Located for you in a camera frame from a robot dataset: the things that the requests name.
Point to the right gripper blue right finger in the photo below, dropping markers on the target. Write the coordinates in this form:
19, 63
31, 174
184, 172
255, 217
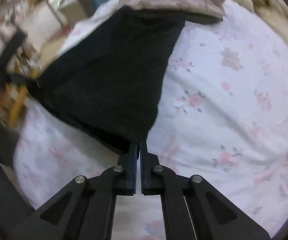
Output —
192, 208

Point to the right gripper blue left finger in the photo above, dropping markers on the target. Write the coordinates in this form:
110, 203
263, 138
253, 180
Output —
85, 207

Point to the black shorts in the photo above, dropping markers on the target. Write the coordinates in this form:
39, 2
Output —
109, 85

